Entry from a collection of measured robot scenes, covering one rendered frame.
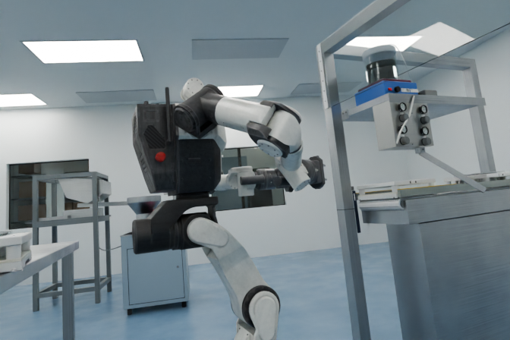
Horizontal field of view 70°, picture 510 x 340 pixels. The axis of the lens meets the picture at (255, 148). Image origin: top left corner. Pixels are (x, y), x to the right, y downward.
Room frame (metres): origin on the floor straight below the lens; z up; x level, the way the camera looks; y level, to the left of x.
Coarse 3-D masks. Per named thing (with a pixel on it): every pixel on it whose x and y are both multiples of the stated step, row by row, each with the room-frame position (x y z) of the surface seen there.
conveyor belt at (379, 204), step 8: (448, 192) 1.78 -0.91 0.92; (456, 192) 1.68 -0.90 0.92; (464, 192) 1.70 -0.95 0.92; (368, 200) 1.72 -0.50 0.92; (376, 200) 1.66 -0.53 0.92; (384, 200) 1.61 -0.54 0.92; (392, 200) 1.57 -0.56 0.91; (400, 200) 1.54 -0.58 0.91; (360, 208) 1.75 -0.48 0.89; (368, 208) 1.71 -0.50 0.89; (376, 208) 1.66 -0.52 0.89; (384, 208) 1.62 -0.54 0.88; (392, 208) 1.57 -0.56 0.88; (400, 208) 1.53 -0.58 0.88
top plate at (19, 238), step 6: (18, 234) 0.87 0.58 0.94; (24, 234) 0.84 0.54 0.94; (30, 234) 0.96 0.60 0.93; (0, 240) 0.75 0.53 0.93; (6, 240) 0.75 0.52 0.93; (12, 240) 0.76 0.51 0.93; (18, 240) 0.76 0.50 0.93; (24, 240) 0.82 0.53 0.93; (0, 246) 0.75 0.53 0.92; (6, 246) 0.75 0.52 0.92
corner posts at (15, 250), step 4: (24, 244) 0.95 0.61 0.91; (28, 244) 0.96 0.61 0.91; (8, 248) 0.76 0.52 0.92; (12, 248) 0.76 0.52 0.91; (16, 248) 0.76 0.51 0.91; (20, 248) 0.78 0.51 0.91; (24, 248) 0.95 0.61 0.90; (28, 248) 0.96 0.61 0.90; (8, 252) 0.76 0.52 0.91; (12, 252) 0.76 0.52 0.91; (16, 252) 0.76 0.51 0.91; (20, 252) 0.77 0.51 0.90; (8, 256) 0.76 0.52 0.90; (12, 256) 0.76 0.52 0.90; (16, 256) 0.76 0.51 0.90; (20, 256) 0.78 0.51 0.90
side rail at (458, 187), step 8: (456, 184) 1.66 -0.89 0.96; (464, 184) 1.68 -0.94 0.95; (488, 184) 1.75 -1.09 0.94; (496, 184) 1.77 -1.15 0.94; (504, 184) 1.80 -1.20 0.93; (400, 192) 1.52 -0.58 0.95; (408, 192) 1.54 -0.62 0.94; (416, 192) 1.55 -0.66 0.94; (424, 192) 1.57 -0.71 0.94; (432, 192) 1.59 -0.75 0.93; (440, 192) 1.61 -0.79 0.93
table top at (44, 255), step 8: (32, 248) 1.40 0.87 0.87; (40, 248) 1.36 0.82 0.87; (48, 248) 1.32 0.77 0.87; (56, 248) 1.29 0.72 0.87; (64, 248) 1.32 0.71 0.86; (72, 248) 1.48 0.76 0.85; (32, 256) 1.08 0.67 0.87; (40, 256) 1.06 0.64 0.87; (48, 256) 1.09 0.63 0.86; (56, 256) 1.20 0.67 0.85; (64, 256) 1.32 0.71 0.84; (32, 264) 0.93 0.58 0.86; (40, 264) 1.01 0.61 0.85; (48, 264) 1.09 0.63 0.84; (8, 272) 0.77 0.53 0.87; (16, 272) 0.81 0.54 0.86; (24, 272) 0.87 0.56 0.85; (32, 272) 0.93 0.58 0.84; (0, 280) 0.72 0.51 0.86; (8, 280) 0.76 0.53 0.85; (16, 280) 0.81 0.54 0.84; (0, 288) 0.72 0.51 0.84; (8, 288) 0.77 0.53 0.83
